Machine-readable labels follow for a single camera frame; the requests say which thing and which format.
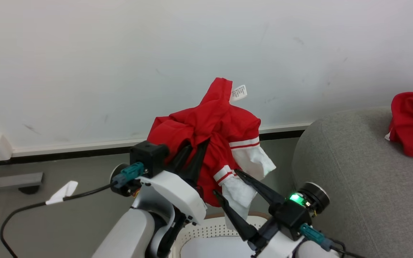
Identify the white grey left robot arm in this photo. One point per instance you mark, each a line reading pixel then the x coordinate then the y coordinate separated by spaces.
pixel 127 236

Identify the red white-trimmed jacket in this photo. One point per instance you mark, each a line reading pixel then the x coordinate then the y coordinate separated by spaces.
pixel 206 122

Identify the grey metal bracket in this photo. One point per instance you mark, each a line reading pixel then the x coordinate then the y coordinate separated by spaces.
pixel 16 180

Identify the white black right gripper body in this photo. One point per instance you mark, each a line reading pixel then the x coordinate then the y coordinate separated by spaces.
pixel 274 243

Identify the white tape tag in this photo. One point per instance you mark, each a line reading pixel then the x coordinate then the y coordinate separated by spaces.
pixel 63 191

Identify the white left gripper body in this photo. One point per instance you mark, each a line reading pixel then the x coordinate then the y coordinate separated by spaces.
pixel 177 193

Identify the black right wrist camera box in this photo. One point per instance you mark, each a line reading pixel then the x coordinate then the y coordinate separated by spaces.
pixel 289 218

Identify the grey fabric sofa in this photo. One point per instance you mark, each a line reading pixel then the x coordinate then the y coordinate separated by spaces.
pixel 353 179

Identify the white perforated laundry basket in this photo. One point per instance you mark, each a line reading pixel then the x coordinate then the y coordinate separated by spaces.
pixel 206 229

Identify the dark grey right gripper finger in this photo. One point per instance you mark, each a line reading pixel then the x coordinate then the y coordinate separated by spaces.
pixel 262 190
pixel 237 220

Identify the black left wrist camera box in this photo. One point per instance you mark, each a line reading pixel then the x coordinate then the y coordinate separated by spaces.
pixel 149 157

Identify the black and white baseboard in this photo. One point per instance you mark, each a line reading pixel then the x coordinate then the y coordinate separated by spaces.
pixel 84 151

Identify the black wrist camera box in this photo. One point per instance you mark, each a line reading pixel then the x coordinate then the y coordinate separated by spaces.
pixel 149 157
pixel 289 218

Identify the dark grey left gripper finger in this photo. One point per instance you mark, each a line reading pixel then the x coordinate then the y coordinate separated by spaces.
pixel 180 161
pixel 196 165

